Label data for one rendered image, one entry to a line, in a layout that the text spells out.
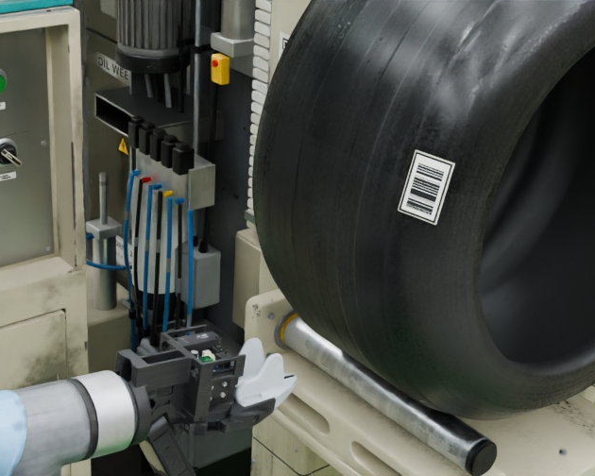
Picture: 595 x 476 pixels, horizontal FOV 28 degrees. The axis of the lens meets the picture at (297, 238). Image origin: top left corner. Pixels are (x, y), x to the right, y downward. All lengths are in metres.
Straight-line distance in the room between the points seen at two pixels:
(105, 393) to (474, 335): 0.38
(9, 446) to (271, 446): 0.81
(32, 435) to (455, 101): 0.48
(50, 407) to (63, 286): 0.65
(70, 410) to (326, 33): 0.45
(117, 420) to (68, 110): 0.63
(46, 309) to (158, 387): 0.60
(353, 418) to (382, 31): 0.50
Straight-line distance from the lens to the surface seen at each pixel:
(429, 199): 1.10
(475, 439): 1.34
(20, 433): 1.04
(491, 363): 1.26
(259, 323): 1.51
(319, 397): 1.48
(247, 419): 1.16
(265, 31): 1.58
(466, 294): 1.18
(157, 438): 1.14
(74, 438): 1.06
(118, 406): 1.08
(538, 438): 1.57
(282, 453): 1.77
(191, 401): 1.13
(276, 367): 1.19
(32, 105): 1.62
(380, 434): 1.42
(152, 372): 1.10
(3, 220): 1.66
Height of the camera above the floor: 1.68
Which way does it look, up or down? 26 degrees down
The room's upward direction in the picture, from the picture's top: 3 degrees clockwise
